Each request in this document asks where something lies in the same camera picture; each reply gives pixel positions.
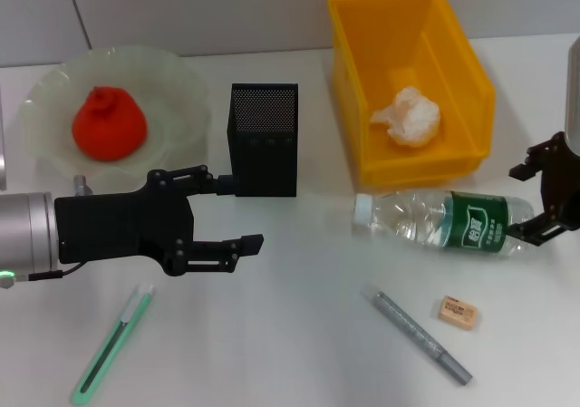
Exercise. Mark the pale green glass fruit plate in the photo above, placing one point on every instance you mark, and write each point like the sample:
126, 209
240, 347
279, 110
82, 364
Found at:
172, 108

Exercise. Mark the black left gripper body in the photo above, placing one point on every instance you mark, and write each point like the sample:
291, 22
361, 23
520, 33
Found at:
122, 225

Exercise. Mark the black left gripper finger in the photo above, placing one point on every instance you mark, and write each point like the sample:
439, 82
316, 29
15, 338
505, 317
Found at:
204, 184
222, 253

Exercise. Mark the green utility knife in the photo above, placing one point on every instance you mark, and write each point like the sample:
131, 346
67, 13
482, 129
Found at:
113, 339

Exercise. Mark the black mesh pen holder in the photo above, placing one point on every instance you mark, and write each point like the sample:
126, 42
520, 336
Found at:
267, 153

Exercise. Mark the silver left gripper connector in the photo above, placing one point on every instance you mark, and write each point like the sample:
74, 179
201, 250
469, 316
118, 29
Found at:
81, 185

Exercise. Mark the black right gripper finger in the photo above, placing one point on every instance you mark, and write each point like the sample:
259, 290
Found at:
525, 169
539, 232

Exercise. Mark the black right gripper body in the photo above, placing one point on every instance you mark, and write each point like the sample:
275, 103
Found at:
562, 180

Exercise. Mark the yellow plastic bin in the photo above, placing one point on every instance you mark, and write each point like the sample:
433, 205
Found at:
394, 40

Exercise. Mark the grey marker pen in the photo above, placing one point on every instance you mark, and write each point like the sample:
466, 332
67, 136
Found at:
417, 334

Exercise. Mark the white paper ball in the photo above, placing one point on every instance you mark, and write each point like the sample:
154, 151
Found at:
412, 119

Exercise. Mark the clear bottle with green label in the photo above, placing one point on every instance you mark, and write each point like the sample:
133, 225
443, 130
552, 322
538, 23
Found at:
476, 225

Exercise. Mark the beige eraser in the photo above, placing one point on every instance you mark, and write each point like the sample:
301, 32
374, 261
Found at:
458, 312

